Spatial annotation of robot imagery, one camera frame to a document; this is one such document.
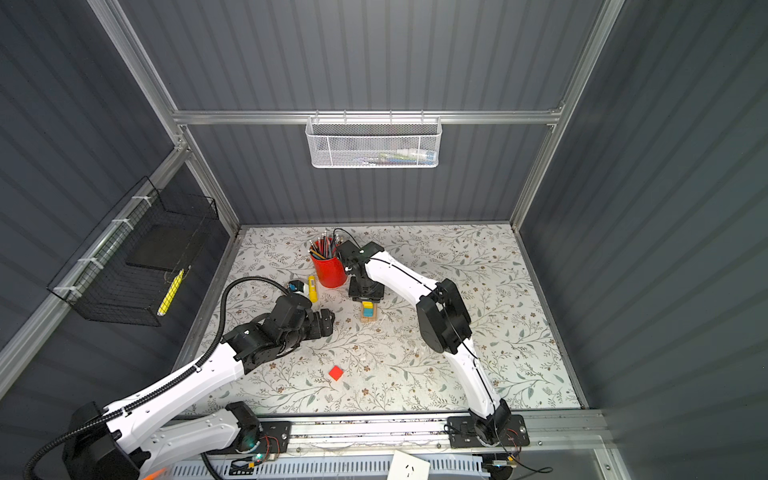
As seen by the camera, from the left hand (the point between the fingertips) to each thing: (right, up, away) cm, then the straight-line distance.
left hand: (323, 317), depth 80 cm
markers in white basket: (+22, +48, +14) cm, 54 cm away
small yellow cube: (+11, +1, +11) cm, 16 cm away
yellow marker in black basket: (-33, +9, -10) cm, 36 cm away
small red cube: (+3, -17, +5) cm, 18 cm away
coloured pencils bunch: (-3, +19, +17) cm, 26 cm away
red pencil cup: (-2, +11, +19) cm, 22 cm away
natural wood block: (+10, -4, +14) cm, 17 cm away
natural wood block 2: (+13, -3, +14) cm, 20 cm away
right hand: (+10, +2, +13) cm, 17 cm away
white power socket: (+22, -31, -13) cm, 40 cm away
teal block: (+11, -1, +13) cm, 17 cm away
